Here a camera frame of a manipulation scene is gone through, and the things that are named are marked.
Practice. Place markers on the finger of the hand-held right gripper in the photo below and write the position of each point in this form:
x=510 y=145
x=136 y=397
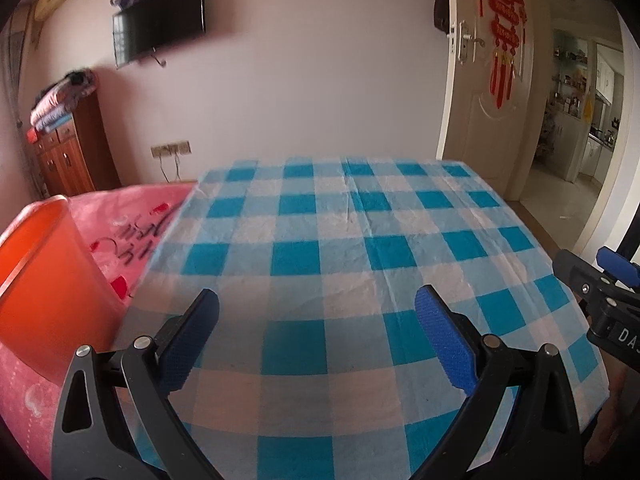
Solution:
x=585 y=285
x=622 y=270

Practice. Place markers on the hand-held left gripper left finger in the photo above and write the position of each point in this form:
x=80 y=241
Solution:
x=187 y=345

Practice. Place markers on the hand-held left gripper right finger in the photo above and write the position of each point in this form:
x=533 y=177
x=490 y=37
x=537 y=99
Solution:
x=445 y=340

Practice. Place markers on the orange plastic bucket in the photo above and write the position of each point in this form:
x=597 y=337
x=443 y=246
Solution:
x=45 y=280

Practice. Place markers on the person's right forearm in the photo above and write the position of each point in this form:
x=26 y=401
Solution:
x=620 y=410

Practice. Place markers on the white kitchen cabinet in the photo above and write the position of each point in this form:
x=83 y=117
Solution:
x=595 y=155

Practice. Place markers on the blue checkered tablecloth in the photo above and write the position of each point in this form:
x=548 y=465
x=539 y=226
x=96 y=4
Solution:
x=350 y=240

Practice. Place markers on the pink heart print blanket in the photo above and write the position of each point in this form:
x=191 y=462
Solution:
x=125 y=215

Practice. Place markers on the cream door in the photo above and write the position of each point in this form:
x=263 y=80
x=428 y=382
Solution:
x=480 y=135

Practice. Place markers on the kitchen shelf with jars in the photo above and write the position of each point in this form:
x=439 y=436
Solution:
x=567 y=90

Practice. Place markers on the brown wooden cabinet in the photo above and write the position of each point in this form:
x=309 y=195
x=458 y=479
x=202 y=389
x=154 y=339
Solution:
x=70 y=155

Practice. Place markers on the small red box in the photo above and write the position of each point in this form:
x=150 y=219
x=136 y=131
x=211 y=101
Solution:
x=31 y=136

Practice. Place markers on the pile of folded blankets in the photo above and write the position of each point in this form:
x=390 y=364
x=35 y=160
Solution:
x=60 y=100

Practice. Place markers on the red door decoration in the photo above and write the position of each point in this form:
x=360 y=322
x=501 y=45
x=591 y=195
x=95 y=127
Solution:
x=502 y=10

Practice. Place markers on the dark hanging bag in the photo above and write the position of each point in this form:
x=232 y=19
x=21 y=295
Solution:
x=441 y=5

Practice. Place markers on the sheer curtain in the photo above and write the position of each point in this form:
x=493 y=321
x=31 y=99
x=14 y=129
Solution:
x=12 y=75

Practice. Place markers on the beige wall socket with plugs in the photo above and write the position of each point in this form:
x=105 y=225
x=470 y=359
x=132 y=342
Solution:
x=161 y=150

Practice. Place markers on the black wall television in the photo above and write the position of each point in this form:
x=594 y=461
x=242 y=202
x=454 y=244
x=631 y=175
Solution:
x=160 y=20

